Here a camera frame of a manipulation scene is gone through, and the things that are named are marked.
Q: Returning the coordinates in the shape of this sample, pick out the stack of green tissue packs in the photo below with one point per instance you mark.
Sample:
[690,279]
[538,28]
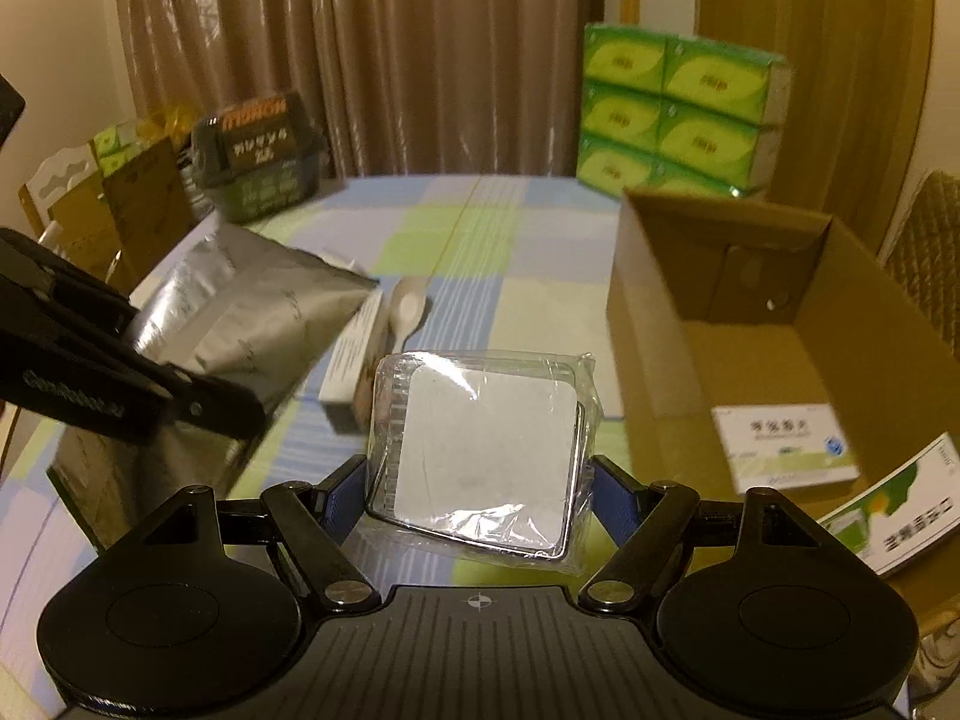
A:
[675,112]

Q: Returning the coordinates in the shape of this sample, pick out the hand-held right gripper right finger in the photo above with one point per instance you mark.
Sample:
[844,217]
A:
[613,502]

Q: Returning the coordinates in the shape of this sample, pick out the dark green plastic container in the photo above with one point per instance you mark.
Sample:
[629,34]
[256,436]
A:
[255,157]

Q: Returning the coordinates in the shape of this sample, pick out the yellow curtain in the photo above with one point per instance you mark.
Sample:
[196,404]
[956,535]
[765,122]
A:
[810,15]

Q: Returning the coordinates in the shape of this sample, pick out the plastic-wrapped white square pack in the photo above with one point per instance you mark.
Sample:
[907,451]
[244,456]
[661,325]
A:
[487,450]

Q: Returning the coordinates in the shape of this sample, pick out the white medicine box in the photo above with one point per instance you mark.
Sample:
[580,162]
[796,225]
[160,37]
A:
[780,450]

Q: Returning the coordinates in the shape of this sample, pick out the white spoon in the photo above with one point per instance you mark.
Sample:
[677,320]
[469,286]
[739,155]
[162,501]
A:
[409,307]

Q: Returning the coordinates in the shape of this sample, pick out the green packets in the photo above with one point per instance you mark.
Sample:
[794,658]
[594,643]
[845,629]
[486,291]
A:
[116,142]

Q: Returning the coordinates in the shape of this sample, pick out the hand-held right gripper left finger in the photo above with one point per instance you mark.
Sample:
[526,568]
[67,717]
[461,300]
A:
[346,499]

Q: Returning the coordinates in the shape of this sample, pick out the cardboard box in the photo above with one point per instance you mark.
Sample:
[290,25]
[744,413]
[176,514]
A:
[675,330]

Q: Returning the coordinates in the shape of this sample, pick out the brown curtain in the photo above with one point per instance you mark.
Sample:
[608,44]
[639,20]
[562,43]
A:
[337,37]

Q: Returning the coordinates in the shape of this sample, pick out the green medicine box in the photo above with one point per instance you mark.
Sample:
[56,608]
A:
[900,510]

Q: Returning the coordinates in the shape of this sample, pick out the long white carton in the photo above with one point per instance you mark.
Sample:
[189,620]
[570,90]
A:
[352,367]

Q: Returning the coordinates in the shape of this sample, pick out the yellow plastic bag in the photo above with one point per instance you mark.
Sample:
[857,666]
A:
[172,124]

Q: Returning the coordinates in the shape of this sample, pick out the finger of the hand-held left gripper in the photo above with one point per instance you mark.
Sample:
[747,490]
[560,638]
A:
[75,292]
[217,405]

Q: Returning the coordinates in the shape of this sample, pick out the brown cardboard carton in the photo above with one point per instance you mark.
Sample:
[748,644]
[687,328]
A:
[146,202]

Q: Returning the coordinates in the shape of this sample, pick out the silver foil pouch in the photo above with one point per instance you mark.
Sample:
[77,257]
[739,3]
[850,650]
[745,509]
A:
[247,307]

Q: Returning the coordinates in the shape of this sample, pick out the white chair back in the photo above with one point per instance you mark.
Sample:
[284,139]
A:
[56,180]

